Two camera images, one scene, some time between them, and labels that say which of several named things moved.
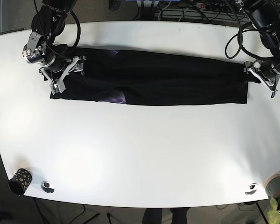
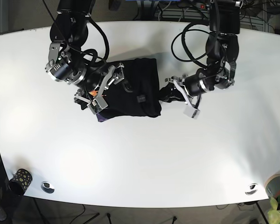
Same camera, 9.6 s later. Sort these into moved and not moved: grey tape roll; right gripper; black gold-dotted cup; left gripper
Moved: left gripper; right gripper
Not moved: grey tape roll; black gold-dotted cup
